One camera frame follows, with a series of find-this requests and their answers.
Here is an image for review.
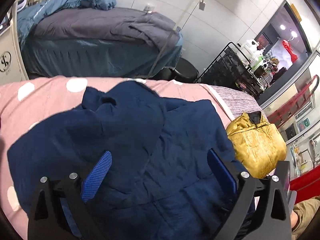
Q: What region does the grey blanket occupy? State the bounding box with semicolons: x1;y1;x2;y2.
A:
32;6;182;49

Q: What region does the white machine with screen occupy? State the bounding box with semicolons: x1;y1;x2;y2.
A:
0;0;29;85

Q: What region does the red mannequin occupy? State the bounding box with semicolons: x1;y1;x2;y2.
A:
282;39;298;63

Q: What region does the gold shiny jacket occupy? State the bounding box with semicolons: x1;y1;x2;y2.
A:
226;110;287;179

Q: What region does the grey heathered bedsheet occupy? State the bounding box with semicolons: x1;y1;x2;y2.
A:
200;84;263;122

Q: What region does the teal covered massage bed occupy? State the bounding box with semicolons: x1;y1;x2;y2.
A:
21;39;184;79

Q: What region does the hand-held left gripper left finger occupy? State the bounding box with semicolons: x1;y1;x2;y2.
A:
27;151;112;240

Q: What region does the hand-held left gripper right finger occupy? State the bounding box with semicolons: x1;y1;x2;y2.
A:
207;149;292;240

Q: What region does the red metal railing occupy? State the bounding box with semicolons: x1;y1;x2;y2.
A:
266;74;320;128

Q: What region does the dark shop window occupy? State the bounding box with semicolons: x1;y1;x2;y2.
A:
255;0;313;85

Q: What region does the navy blue jacket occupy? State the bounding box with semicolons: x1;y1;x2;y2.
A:
7;80;255;240

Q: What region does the red counter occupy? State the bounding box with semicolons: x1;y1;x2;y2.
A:
289;170;320;198

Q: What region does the black wire rack cart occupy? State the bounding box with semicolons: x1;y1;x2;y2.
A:
195;42;269;98

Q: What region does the black round stool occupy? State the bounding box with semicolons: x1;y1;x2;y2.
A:
160;57;200;83

